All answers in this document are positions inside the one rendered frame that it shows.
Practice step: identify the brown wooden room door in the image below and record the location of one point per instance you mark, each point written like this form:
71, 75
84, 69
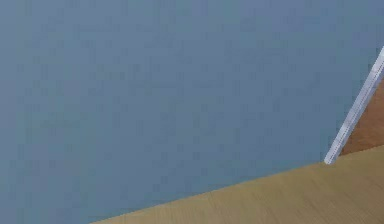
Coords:
368, 128

